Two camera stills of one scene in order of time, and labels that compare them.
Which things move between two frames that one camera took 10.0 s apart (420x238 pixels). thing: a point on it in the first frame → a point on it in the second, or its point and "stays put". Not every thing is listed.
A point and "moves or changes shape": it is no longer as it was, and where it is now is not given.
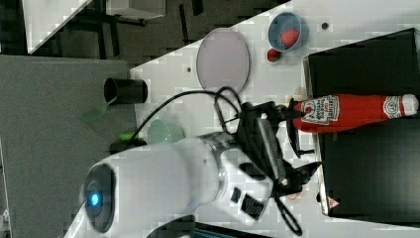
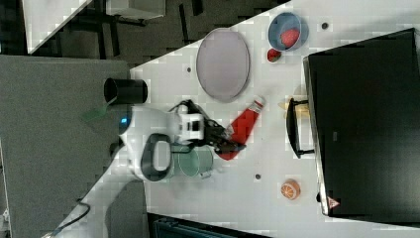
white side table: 43,18 stays put
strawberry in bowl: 290,37 stays put
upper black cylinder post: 125,91 stays put
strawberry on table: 273,56 stays put
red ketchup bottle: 333,114 moves or changes shape
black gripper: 259,125 → 213,133
